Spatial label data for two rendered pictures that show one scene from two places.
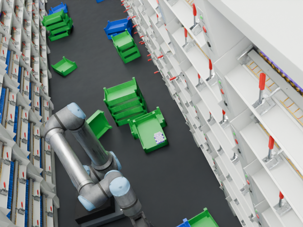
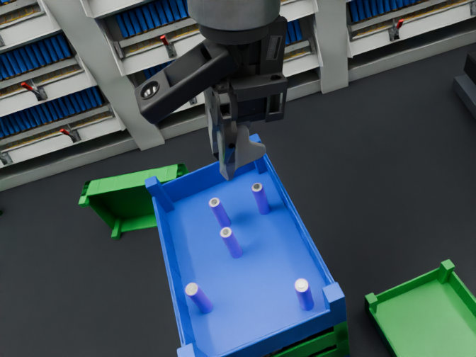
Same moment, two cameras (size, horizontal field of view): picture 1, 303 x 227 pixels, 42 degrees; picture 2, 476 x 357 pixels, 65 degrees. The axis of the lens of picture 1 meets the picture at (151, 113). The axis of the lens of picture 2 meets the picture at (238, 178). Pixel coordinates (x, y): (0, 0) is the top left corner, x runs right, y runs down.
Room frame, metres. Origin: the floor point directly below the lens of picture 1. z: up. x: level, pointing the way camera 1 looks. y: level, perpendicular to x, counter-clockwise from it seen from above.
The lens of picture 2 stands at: (1.23, -0.10, 0.90)
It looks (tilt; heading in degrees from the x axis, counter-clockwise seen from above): 48 degrees down; 96
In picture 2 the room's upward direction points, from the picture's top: 22 degrees counter-clockwise
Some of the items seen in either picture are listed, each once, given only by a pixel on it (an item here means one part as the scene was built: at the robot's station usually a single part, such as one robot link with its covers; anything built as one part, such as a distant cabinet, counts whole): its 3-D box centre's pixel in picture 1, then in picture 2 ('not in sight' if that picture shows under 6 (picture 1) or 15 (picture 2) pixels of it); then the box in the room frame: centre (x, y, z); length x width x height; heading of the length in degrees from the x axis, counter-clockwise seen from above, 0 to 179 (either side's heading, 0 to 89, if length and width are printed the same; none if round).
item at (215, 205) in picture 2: not in sight; (219, 213); (1.15, 0.25, 0.44); 0.02 x 0.02 x 0.06
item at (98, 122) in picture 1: (94, 129); not in sight; (2.85, 0.53, 0.10); 0.30 x 0.08 x 0.20; 124
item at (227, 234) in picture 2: not in sight; (231, 242); (1.16, 0.19, 0.44); 0.02 x 0.02 x 0.06
